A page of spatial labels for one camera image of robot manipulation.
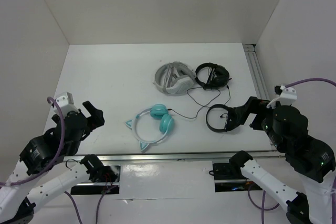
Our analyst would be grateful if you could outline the teal white cat-ear headphones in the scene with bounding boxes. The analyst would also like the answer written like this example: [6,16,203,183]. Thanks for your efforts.
[125,104,175,153]

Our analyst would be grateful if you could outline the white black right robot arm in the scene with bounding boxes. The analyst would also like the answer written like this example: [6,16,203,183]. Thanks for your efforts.
[226,97,335,223]

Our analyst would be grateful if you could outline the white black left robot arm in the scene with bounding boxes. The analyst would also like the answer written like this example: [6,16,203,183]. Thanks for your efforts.
[1,97,118,223]

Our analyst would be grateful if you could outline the black unwrapped headphones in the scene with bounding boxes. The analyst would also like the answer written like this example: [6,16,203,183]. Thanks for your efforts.
[205,104,230,133]

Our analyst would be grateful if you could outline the black wrapped headphones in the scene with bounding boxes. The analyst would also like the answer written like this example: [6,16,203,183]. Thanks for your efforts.
[195,62,231,90]

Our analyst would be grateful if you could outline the white grey gaming headphones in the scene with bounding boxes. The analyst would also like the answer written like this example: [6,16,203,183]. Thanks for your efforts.
[153,61,196,95]

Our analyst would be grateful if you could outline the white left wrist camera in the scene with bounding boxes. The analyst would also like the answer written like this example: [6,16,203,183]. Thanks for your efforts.
[55,92,79,116]

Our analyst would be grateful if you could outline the aluminium right side rail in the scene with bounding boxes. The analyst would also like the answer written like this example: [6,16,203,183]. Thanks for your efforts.
[243,44,269,100]

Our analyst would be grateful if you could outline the aluminium rail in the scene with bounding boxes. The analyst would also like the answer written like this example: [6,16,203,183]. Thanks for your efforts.
[243,44,269,100]
[64,150,285,163]

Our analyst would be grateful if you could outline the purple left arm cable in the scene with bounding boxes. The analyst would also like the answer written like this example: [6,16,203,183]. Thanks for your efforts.
[0,96,66,188]

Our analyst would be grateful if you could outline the aluminium front rail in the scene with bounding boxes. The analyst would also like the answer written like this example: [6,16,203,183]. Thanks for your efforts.
[64,150,285,163]

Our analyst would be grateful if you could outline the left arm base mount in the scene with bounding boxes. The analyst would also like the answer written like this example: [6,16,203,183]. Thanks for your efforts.
[70,165,121,196]

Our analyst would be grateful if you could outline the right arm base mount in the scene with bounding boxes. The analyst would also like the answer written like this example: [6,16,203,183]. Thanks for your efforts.
[208,163,261,192]

